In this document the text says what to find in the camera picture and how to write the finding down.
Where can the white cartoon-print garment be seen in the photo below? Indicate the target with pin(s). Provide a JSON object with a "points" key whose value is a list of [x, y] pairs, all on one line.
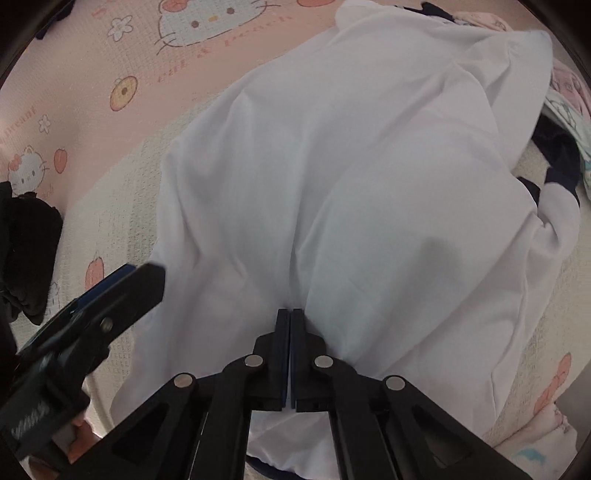
{"points": [[568, 115]]}

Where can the white shirt with navy trim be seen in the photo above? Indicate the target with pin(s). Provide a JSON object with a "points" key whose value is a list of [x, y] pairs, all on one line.
{"points": [[346, 184]]}

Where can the pink cat-print blanket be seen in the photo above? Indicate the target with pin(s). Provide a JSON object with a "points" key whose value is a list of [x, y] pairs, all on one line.
{"points": [[115, 138]]}

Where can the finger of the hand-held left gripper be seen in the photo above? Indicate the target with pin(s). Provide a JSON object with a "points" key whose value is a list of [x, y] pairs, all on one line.
{"points": [[99, 288], [134, 295]]}

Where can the black garment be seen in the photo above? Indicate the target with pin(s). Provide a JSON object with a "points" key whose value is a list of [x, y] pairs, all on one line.
{"points": [[32, 240]]}

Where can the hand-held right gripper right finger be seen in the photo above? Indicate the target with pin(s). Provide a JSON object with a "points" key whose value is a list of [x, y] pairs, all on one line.
{"points": [[299, 369]]}

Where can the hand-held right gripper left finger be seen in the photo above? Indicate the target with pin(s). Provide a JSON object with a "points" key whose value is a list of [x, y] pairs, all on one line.
{"points": [[282, 369]]}

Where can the person's left hand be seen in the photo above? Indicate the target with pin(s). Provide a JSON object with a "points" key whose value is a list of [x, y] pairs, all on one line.
{"points": [[85, 438]]}

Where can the pink printed garment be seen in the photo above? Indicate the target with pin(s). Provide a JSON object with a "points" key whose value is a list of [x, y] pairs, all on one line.
{"points": [[485, 21]]}

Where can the pile of small patterned clothes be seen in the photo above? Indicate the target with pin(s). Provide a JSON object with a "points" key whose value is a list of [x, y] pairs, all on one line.
{"points": [[554, 147]]}

